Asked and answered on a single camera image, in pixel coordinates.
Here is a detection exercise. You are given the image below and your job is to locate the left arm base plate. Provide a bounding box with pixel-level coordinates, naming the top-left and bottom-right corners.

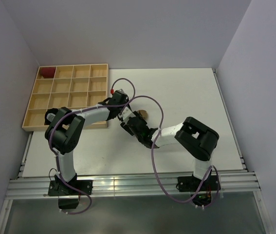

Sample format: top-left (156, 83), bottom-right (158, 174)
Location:
top-left (48, 179), bottom-right (93, 210)

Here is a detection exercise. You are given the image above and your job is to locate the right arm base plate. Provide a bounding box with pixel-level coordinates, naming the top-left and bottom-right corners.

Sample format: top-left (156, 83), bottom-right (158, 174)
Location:
top-left (176, 175), bottom-right (221, 192)

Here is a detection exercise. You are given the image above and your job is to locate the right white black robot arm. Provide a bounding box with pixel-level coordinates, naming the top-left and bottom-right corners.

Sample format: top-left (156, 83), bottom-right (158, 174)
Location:
top-left (119, 108), bottom-right (220, 190)

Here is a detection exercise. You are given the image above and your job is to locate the red rolled sock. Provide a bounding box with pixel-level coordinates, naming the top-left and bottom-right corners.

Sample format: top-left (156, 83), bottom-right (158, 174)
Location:
top-left (40, 67), bottom-right (56, 78)

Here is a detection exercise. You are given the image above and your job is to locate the aluminium rail frame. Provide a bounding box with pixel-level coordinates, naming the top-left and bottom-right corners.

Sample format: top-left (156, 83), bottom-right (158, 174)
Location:
top-left (0, 68), bottom-right (274, 234)

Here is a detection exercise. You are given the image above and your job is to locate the wooden compartment tray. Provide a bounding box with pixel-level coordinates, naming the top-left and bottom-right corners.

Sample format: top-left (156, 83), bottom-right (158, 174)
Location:
top-left (22, 64), bottom-right (109, 132)

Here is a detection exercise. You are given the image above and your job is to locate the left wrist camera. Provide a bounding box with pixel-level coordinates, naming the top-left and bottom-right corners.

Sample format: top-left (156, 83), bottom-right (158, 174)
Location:
top-left (110, 89), bottom-right (126, 96)

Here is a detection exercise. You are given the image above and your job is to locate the brown argyle sock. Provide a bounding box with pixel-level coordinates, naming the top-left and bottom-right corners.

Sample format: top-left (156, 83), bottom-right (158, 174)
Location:
top-left (137, 110), bottom-right (148, 120)

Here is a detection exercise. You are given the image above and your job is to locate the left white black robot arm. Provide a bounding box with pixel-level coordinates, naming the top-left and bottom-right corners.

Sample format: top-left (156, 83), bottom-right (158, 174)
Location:
top-left (44, 90), bottom-right (129, 195)

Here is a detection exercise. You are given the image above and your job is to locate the black sock with blue marks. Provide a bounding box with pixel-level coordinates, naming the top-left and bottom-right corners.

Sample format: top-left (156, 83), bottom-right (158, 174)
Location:
top-left (44, 108), bottom-right (58, 125)

